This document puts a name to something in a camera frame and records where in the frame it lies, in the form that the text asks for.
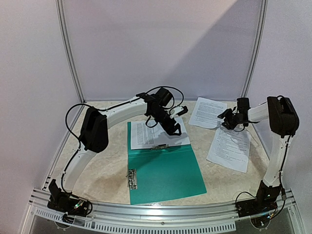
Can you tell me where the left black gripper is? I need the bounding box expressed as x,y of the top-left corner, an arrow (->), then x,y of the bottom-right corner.
151,108 -> 182,136

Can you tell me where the printed paper sheet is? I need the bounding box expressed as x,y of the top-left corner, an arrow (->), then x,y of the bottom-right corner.
128,117 -> 190,150
206,128 -> 251,173
189,97 -> 227,129

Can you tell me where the folder spine metal clip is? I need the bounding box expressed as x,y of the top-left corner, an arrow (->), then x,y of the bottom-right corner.
150,144 -> 169,150

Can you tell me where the green file folder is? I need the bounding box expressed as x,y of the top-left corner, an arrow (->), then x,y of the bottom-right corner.
127,124 -> 207,205

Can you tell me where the folder cover metal clip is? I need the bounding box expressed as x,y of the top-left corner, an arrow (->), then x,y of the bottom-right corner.
126,169 -> 138,190

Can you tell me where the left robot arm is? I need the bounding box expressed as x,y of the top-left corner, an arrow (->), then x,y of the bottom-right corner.
48,86 -> 188,212

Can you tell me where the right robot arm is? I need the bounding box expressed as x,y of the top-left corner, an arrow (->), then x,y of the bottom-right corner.
217,95 -> 299,213

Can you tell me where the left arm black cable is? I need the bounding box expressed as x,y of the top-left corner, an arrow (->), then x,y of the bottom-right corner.
64,86 -> 185,181

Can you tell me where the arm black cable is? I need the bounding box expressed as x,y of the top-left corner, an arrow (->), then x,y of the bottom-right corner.
214,117 -> 293,195
64,86 -> 185,181

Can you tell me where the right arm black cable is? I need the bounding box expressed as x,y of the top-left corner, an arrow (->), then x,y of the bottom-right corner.
214,117 -> 293,195

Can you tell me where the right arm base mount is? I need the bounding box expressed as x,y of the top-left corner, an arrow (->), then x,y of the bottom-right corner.
235,188 -> 287,219

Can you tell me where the aluminium front rail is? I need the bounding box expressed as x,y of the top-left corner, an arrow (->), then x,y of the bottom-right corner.
22,189 -> 305,234

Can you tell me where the right aluminium frame post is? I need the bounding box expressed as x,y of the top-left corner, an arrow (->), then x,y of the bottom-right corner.
240,0 -> 268,98

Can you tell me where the aluminium frame post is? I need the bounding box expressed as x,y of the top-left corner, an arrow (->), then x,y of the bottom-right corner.
55,0 -> 85,103
240,0 -> 268,98

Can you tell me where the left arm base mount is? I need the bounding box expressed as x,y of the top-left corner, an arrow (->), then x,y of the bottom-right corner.
47,179 -> 93,217

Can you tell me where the left aluminium frame post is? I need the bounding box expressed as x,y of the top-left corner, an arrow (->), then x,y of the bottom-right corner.
55,0 -> 85,103

